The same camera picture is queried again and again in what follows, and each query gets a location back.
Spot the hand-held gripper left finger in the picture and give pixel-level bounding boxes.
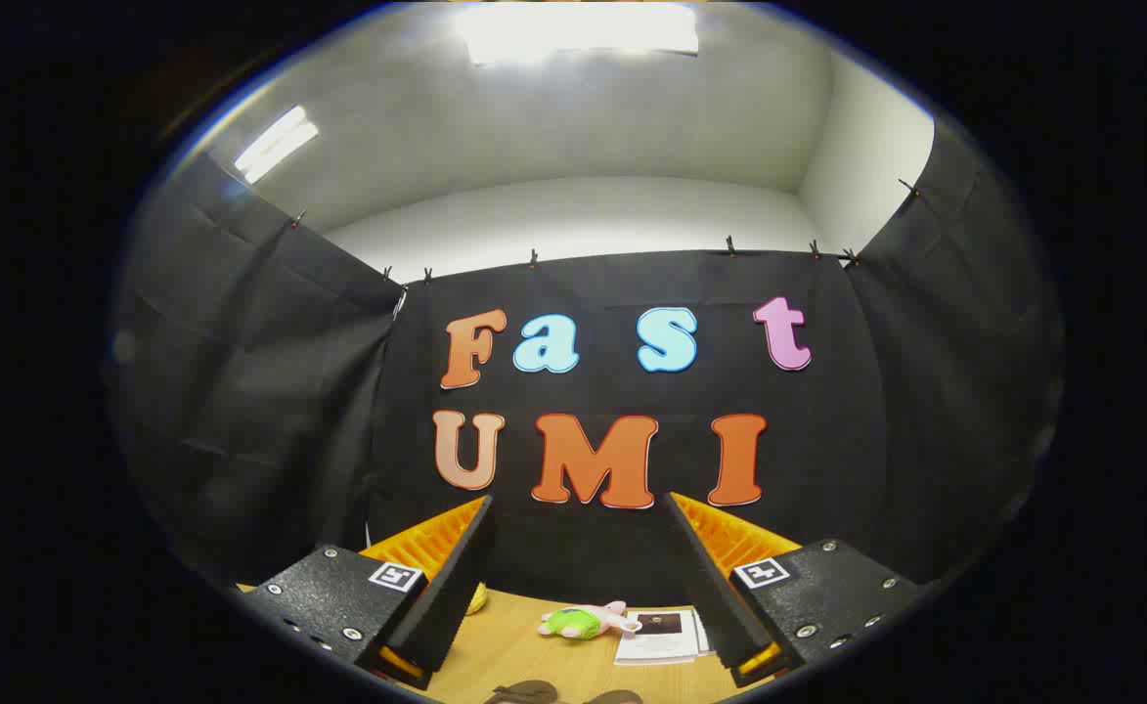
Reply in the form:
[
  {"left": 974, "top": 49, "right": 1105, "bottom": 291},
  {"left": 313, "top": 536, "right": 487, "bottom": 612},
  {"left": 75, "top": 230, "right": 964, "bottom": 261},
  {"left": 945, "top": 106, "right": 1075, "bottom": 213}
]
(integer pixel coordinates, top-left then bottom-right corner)
[{"left": 237, "top": 495, "right": 496, "bottom": 690}]

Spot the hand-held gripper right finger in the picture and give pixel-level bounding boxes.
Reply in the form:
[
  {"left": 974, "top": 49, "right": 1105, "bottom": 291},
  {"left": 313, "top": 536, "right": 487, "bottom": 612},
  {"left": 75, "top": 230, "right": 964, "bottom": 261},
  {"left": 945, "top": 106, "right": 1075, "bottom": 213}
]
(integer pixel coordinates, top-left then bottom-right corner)
[{"left": 666, "top": 492, "right": 926, "bottom": 688}]

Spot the white book with dark photo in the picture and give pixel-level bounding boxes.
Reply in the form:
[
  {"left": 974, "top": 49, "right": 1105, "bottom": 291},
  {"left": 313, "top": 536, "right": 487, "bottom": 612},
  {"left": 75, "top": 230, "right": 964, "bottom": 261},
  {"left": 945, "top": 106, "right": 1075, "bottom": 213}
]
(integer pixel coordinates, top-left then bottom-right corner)
[{"left": 614, "top": 608, "right": 715, "bottom": 667}]

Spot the green and pink plush toy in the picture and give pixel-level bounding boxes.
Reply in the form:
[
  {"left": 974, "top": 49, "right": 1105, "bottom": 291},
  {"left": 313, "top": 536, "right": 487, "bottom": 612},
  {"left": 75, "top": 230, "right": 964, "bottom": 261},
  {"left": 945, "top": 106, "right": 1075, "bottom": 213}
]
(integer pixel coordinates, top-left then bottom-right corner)
[{"left": 538, "top": 600, "right": 643, "bottom": 642}]

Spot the black backdrop cloth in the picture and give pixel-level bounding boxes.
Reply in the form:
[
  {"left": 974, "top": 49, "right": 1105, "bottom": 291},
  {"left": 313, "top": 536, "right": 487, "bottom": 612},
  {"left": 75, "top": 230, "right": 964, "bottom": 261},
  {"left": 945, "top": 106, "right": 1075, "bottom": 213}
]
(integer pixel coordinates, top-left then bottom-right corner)
[{"left": 109, "top": 117, "right": 1063, "bottom": 609}]

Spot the ceiling light panel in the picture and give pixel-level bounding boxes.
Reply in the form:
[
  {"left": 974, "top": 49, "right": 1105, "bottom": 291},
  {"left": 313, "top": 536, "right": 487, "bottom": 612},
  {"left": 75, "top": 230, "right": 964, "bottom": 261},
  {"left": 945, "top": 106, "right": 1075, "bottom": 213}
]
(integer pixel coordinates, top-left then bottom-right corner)
[
  {"left": 234, "top": 105, "right": 321, "bottom": 186},
  {"left": 454, "top": 0, "right": 701, "bottom": 66}
]

